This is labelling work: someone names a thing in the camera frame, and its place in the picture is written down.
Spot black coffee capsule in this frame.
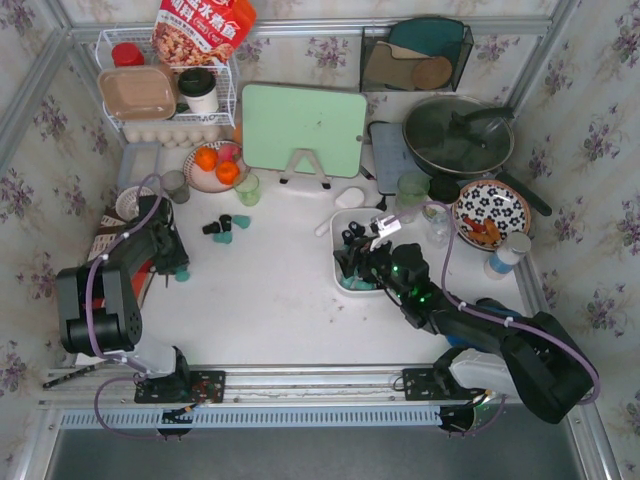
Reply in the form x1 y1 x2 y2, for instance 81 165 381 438
219 214 232 231
348 221 366 236
202 222 221 235
341 230 354 244

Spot white storage basket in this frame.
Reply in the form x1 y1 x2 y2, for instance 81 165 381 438
329 207 387 299

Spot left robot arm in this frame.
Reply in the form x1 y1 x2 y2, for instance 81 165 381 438
55 195 189 378

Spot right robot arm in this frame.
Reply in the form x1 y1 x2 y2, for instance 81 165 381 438
333 237 599 424

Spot coffee cup on rack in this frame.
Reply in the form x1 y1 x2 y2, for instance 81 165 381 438
177 67 219 114

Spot striped red placemat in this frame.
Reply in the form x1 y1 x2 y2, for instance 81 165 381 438
81 208 154 308

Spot white round strainer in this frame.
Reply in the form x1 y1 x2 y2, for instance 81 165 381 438
115 186 155 221

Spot grey glass cup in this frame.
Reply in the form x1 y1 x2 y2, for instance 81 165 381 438
161 170 190 204

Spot white plastic scoop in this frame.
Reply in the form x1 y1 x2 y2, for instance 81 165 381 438
314 187 365 237

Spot small clear glass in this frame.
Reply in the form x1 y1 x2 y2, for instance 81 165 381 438
426 212 451 249

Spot green plastic tumbler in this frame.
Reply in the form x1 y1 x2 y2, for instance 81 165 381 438
395 172 430 211

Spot plate with fruit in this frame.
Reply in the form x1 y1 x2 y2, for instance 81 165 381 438
182 140 249 193

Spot clear blue-rim container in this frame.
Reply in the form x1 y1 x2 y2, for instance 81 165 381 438
116 142 161 190

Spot orange tangerine right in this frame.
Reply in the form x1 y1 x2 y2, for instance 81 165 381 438
215 161 241 185

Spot orange tangerine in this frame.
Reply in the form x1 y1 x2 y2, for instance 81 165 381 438
194 146 218 172
215 161 241 185

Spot small green glass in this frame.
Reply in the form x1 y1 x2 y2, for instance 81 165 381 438
234 173 261 207

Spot orange tangerine left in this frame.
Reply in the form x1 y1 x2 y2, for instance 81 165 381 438
194 146 218 172

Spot white cup black lid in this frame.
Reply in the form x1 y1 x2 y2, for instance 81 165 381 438
423 175 461 221

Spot grey blue board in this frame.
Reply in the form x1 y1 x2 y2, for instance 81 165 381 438
367 121 421 195

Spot red toy sausage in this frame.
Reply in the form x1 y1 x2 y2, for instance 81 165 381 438
463 217 486 233

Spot egg carton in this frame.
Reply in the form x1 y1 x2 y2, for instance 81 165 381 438
123 125 228 148

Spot orange toy food piece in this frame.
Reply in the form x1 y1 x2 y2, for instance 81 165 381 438
483 218 502 244

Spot floral patterned plate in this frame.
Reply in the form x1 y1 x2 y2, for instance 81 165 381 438
452 180 531 252

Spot white bottle blue label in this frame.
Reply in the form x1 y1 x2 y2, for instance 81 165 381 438
484 232 531 280

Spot black frying pan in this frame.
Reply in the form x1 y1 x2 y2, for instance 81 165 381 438
402 95 552 217

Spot beige lunch box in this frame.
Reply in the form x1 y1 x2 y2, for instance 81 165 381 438
98 65 178 122

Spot green cutting board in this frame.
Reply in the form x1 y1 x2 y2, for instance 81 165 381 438
241 84 367 178

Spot round cork coaster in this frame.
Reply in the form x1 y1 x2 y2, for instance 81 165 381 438
411 56 453 90

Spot red jar lid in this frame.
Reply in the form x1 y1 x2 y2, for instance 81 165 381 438
111 42 145 68

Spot black mesh organizer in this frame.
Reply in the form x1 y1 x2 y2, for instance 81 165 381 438
359 16 474 92

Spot red snack bag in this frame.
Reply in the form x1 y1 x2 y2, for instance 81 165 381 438
151 0 257 67

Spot white wire rack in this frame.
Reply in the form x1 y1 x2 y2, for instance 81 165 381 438
94 27 240 130

